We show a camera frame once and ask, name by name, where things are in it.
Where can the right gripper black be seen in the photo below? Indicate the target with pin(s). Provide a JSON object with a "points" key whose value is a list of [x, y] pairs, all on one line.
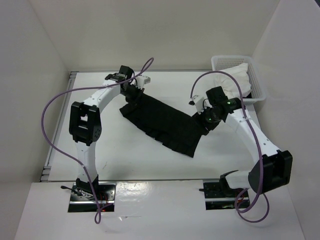
{"points": [[208, 126]]}

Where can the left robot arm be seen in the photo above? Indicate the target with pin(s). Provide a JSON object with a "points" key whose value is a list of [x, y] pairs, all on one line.
{"points": [[85, 124]]}

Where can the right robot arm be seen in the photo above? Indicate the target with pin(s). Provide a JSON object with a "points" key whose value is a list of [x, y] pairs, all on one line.
{"points": [[272, 166]]}

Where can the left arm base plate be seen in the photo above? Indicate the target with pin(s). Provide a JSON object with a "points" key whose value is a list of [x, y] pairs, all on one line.
{"points": [[82, 202]]}

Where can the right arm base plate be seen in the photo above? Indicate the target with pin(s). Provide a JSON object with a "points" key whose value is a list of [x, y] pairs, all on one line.
{"points": [[218, 198]]}

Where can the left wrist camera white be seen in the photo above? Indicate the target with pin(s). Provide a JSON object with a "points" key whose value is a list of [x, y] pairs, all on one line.
{"points": [[141, 81]]}

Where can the black skirt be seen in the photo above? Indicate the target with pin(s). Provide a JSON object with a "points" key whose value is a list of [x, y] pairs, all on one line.
{"points": [[173, 128]]}

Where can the white plastic basket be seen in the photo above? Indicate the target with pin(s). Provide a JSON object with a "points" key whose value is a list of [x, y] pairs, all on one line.
{"points": [[244, 70]]}

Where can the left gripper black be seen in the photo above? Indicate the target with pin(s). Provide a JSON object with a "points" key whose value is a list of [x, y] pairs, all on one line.
{"points": [[139, 92]]}

